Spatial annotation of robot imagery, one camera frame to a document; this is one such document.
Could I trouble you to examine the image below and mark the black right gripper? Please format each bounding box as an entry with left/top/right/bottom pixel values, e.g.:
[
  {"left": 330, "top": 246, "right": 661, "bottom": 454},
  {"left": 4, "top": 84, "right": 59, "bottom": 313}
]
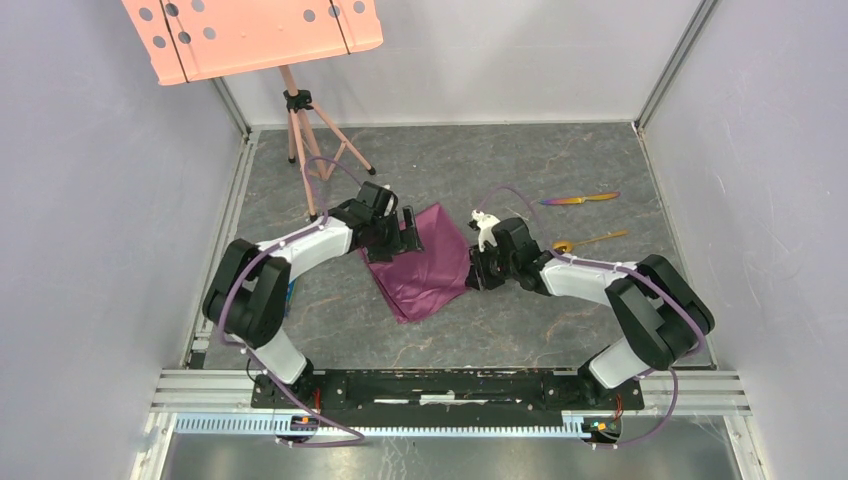
[{"left": 465, "top": 239, "right": 518, "bottom": 291}]

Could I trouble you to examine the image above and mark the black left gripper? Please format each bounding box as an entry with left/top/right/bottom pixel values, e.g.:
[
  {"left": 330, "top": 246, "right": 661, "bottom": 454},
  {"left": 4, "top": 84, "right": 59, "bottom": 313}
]
[{"left": 364, "top": 206, "right": 423, "bottom": 264}]

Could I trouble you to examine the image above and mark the magenta satin napkin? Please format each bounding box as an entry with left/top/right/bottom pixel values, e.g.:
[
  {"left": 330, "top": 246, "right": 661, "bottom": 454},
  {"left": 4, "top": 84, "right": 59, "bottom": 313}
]
[{"left": 366, "top": 203, "right": 470, "bottom": 324}]

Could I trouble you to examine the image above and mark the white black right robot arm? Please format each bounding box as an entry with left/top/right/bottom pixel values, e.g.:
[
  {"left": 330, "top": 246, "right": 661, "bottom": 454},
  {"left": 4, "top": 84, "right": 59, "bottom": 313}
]
[{"left": 466, "top": 211, "right": 715, "bottom": 408}]

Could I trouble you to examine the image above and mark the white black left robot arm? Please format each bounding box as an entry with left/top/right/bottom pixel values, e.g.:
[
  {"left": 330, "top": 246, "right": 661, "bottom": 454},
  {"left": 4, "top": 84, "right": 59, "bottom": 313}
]
[{"left": 201, "top": 181, "right": 424, "bottom": 408}]

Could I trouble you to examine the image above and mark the gold spoon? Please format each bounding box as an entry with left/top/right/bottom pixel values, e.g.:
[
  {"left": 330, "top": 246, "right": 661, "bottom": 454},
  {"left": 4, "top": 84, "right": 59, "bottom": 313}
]
[{"left": 552, "top": 230, "right": 629, "bottom": 254}]

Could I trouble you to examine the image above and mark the colourful toy block set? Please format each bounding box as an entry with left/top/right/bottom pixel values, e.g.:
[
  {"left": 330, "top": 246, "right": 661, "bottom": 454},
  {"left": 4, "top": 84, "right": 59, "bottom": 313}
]
[{"left": 283, "top": 280, "right": 297, "bottom": 318}]

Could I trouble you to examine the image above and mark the iridescent rainbow knife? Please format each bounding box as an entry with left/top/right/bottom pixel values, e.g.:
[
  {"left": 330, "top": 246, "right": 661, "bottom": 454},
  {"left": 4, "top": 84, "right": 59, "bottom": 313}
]
[{"left": 538, "top": 191, "right": 621, "bottom": 206}]

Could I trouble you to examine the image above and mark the pink music stand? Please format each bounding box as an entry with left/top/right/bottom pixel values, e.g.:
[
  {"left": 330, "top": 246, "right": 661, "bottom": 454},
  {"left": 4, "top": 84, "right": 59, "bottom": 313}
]
[{"left": 122, "top": 0, "right": 383, "bottom": 219}]

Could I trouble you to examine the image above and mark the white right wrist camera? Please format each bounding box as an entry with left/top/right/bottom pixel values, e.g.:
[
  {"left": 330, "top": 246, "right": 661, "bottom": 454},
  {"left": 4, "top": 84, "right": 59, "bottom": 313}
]
[{"left": 468, "top": 210, "right": 500, "bottom": 252}]

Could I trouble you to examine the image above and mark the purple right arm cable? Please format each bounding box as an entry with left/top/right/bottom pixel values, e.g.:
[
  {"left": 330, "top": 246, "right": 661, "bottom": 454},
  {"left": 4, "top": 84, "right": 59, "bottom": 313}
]
[{"left": 478, "top": 185, "right": 708, "bottom": 449}]

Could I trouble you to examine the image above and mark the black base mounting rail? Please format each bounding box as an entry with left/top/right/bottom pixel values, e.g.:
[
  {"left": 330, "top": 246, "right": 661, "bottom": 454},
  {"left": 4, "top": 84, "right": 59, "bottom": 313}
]
[{"left": 291, "top": 368, "right": 645, "bottom": 429}]

